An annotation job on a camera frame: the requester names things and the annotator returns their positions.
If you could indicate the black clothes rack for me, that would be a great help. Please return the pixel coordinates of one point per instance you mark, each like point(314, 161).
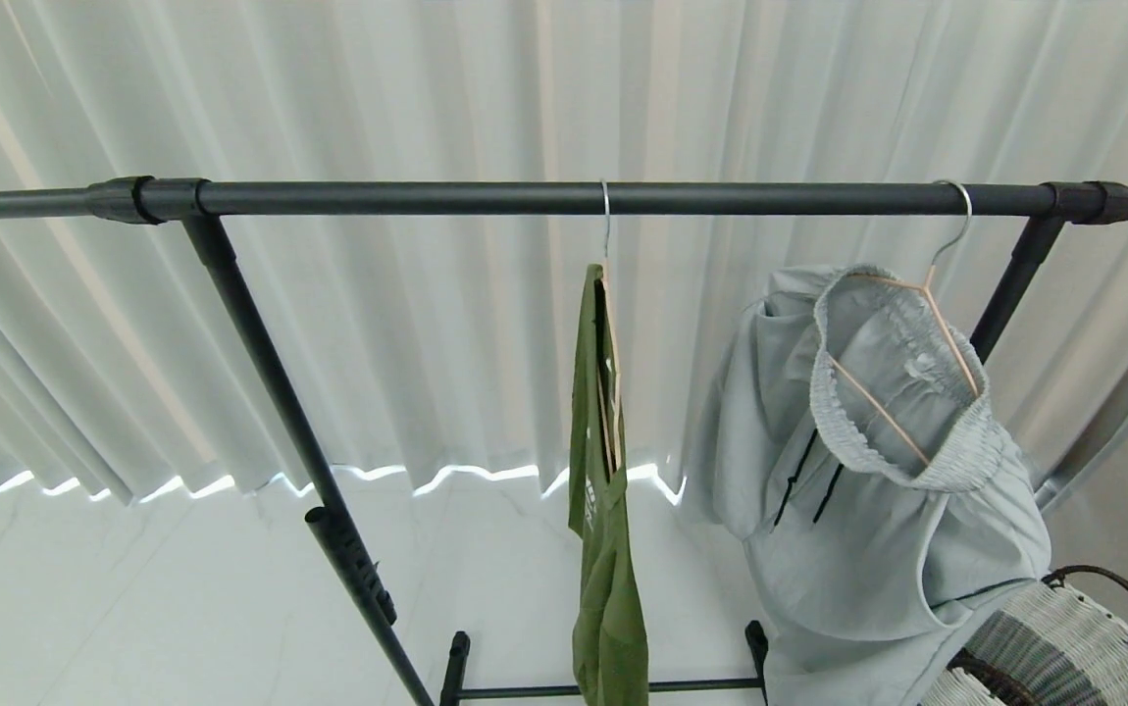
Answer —
point(427, 198)

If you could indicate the pink clothes hanger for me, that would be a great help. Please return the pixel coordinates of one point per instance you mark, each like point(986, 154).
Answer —
point(606, 211)
point(929, 281)

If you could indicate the white laundry basket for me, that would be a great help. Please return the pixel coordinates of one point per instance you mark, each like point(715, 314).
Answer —
point(1064, 647)

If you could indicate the white curtain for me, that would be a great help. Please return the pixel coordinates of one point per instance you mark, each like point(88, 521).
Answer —
point(378, 343)

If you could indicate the green shirt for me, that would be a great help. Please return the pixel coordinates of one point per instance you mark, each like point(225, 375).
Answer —
point(608, 588)

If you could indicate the pale grey shorts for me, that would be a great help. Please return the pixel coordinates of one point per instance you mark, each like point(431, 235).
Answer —
point(868, 569)

